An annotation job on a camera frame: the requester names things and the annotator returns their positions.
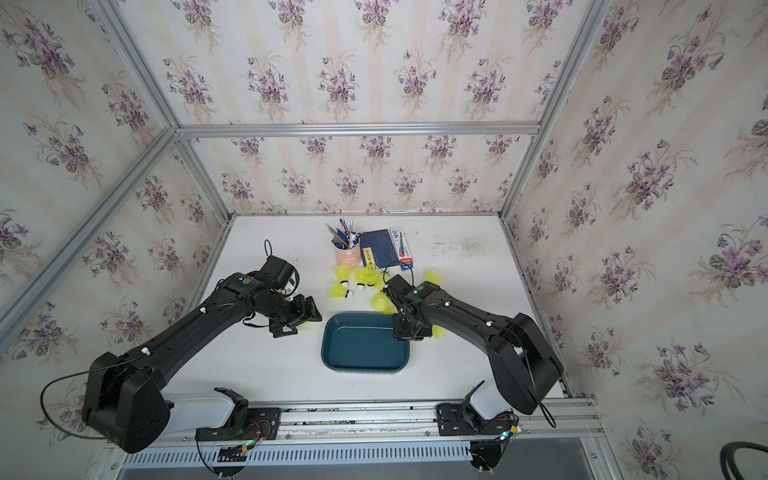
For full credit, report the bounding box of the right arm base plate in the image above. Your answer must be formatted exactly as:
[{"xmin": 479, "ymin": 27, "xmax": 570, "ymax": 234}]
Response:
[{"xmin": 435, "ymin": 402, "xmax": 519, "ymax": 437}]

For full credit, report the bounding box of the yellow shuttlecock centre pile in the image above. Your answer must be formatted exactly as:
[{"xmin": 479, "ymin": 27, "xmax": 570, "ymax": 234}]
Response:
[{"xmin": 370, "ymin": 292, "xmax": 398, "ymax": 315}]

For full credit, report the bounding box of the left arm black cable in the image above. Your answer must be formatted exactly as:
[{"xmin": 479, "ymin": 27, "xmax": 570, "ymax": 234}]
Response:
[{"xmin": 39, "ymin": 353, "xmax": 151, "ymax": 442}]

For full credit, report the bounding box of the dark teal storage tray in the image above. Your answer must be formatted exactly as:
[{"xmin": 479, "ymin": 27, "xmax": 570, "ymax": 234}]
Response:
[{"xmin": 321, "ymin": 312, "xmax": 410, "ymax": 374}]

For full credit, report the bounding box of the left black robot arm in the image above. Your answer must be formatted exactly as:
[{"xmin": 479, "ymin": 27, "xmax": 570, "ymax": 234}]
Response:
[{"xmin": 81, "ymin": 255, "xmax": 322, "ymax": 453}]

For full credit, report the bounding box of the yellow shuttlecock pile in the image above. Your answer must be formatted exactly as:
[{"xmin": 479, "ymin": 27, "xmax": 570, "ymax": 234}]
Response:
[
  {"xmin": 333, "ymin": 264, "xmax": 352, "ymax": 285},
  {"xmin": 328, "ymin": 282, "xmax": 354, "ymax": 300},
  {"xmin": 370, "ymin": 292, "xmax": 398, "ymax": 315}
]

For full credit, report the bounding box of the yellow shuttlecock lower left pile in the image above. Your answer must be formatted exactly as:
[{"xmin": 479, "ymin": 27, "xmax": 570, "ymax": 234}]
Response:
[{"xmin": 328, "ymin": 282, "xmax": 354, "ymax": 300}]

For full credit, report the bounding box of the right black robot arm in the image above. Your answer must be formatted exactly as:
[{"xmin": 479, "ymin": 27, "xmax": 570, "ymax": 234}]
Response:
[{"xmin": 383, "ymin": 275, "xmax": 563, "ymax": 420}]

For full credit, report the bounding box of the dark blue book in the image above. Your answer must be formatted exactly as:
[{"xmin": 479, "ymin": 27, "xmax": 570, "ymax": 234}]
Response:
[{"xmin": 359, "ymin": 229, "xmax": 400, "ymax": 269}]

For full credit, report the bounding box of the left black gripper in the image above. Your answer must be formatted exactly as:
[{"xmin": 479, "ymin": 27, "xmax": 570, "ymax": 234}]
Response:
[{"xmin": 258, "ymin": 292, "xmax": 328, "ymax": 339}]

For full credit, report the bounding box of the pink pen cup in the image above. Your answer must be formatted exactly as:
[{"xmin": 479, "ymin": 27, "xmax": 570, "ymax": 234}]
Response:
[{"xmin": 334, "ymin": 245, "xmax": 362, "ymax": 268}]

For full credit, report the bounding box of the aluminium front rail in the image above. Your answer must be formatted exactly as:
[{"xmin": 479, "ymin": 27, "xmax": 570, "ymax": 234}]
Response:
[{"xmin": 151, "ymin": 398, "xmax": 605, "ymax": 447}]

